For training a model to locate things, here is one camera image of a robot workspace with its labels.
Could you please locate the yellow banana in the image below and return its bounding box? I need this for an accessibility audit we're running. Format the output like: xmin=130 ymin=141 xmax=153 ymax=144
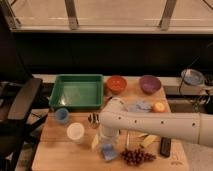
xmin=139 ymin=133 xmax=157 ymax=148

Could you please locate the grey blue plate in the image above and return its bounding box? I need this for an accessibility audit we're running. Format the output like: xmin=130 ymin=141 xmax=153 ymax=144
xmin=181 ymin=69 xmax=205 ymax=86

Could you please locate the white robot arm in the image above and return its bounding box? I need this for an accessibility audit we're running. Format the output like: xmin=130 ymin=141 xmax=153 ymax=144
xmin=97 ymin=97 xmax=213 ymax=148

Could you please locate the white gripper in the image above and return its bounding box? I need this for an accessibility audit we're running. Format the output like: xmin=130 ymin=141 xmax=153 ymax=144
xmin=91 ymin=126 xmax=119 ymax=150

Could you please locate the green plastic tray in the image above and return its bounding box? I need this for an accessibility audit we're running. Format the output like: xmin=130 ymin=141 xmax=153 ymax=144
xmin=49 ymin=74 xmax=104 ymax=110

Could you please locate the black office chair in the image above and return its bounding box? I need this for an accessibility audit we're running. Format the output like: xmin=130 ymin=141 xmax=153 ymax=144
xmin=0 ymin=9 xmax=48 ymax=171

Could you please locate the blue grey cloth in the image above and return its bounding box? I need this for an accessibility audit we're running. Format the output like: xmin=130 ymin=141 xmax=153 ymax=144
xmin=127 ymin=100 xmax=152 ymax=113

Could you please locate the small blue cup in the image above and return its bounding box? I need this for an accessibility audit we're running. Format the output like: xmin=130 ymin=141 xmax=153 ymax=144
xmin=55 ymin=108 xmax=69 ymax=124

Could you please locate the red yellow apple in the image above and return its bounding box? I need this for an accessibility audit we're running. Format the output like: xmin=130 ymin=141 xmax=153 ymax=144
xmin=152 ymin=102 xmax=166 ymax=113

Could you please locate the white plastic cup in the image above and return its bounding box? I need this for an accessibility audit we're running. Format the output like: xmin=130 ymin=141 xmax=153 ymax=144
xmin=66 ymin=122 xmax=85 ymax=144

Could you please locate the purple bowl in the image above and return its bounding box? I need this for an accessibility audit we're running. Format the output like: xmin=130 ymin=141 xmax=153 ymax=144
xmin=139 ymin=75 xmax=162 ymax=94

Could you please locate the blue sponge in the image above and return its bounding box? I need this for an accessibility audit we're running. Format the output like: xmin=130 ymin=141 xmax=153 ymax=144
xmin=102 ymin=144 xmax=118 ymax=162

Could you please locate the orange bowl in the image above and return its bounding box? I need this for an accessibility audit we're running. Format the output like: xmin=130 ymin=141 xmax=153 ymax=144
xmin=106 ymin=75 xmax=127 ymax=94

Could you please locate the bunch of red grapes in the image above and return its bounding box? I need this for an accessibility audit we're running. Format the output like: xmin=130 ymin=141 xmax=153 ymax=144
xmin=120 ymin=149 xmax=156 ymax=166

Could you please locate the black phone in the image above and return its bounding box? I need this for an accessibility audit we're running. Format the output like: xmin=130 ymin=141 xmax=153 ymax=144
xmin=160 ymin=137 xmax=171 ymax=157

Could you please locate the silver fork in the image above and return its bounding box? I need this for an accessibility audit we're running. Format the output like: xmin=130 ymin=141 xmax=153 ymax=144
xmin=125 ymin=131 xmax=130 ymax=149

